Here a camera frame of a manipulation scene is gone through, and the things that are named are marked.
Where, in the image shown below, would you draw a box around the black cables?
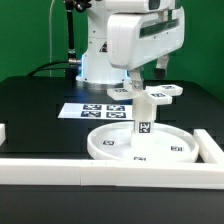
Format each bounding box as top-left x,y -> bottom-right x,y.
27,60 -> 82,78

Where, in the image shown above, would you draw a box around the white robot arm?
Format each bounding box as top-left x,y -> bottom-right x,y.
74,0 -> 185,90

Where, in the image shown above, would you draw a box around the white front fence rail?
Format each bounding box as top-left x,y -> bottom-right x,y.
0,158 -> 224,189

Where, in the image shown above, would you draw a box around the white left fence rail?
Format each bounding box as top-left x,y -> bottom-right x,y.
0,124 -> 6,146

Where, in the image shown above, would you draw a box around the white fence rail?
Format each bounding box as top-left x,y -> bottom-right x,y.
0,124 -> 6,146
0,158 -> 224,189
193,129 -> 224,165

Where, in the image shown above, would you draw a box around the grey thin cable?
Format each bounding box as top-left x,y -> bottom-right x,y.
48,0 -> 57,78

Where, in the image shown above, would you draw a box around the white cross-shaped table base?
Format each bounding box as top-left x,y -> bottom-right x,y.
107,84 -> 183,105

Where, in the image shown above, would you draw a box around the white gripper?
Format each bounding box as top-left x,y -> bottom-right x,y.
105,0 -> 185,91

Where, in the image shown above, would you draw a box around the white marker sheet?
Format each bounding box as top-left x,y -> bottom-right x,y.
58,103 -> 132,120

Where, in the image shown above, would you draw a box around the white right fence rail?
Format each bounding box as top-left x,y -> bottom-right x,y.
193,129 -> 224,165

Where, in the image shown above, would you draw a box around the white round table top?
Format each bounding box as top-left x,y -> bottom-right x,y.
87,121 -> 199,163

